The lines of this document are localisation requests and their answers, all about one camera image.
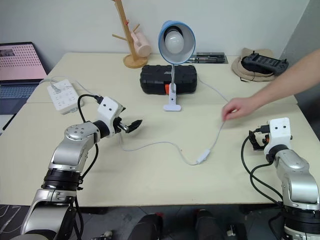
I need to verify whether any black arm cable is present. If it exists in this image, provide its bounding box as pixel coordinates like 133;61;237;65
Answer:
71;94;104;240
240;124;286;232

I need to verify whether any black plastic tool case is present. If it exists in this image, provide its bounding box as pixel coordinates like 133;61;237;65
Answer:
139;64;200;96

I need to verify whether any white inline cord switch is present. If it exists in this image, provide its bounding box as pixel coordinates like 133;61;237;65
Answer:
195;149;211;165

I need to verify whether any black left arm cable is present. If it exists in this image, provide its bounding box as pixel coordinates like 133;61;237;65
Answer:
71;94;104;240

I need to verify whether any blue clip desk lamp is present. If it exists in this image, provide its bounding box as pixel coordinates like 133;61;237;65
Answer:
157;20;197;113

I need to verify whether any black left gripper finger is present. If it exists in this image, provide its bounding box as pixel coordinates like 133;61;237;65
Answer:
127;119;144;129
125;124;141;134

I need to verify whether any white power strip cable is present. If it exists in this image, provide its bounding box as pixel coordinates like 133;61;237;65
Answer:
39;75;66;86

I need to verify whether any person's bare hand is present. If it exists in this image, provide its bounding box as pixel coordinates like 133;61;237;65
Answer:
221;97;254;123

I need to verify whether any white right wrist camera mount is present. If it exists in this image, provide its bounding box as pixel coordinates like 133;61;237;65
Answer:
264;117;294;155

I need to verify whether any white light bulb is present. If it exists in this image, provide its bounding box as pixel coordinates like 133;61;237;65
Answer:
163;30;186;54

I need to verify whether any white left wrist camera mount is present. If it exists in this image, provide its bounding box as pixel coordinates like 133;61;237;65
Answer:
96;96;126;130

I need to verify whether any pink mug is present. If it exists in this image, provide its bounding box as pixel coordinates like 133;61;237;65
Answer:
130;30;152;57

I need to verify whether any beige bucket hat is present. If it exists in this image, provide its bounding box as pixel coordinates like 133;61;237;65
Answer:
230;47;276;82

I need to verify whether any black cable tray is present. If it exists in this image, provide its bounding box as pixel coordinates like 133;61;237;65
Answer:
189;51;229;65

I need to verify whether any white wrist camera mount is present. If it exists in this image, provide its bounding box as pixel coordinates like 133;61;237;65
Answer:
96;96;126;130
264;117;294;155

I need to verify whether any white power strip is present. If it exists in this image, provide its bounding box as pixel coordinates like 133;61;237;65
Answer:
46;78;79;116

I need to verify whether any wooden mug tree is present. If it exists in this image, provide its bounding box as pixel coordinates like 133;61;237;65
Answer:
111;0;149;69

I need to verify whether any white lamp cord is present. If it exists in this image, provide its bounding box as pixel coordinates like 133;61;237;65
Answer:
49;79;230;166

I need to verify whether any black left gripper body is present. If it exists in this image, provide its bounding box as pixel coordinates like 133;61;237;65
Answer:
111;116;129;137

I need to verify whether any open laptop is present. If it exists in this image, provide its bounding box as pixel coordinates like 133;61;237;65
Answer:
0;41;49;131

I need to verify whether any black handheld controller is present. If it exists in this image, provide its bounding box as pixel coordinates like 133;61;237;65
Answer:
240;50;290;77

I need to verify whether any dark rounded shape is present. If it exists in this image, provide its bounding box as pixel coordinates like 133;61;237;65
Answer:
194;209;226;240
130;212;165;240

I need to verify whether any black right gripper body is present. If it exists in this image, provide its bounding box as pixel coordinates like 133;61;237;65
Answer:
254;126;270;151

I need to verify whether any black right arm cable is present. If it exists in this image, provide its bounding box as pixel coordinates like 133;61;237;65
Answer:
240;124;286;232

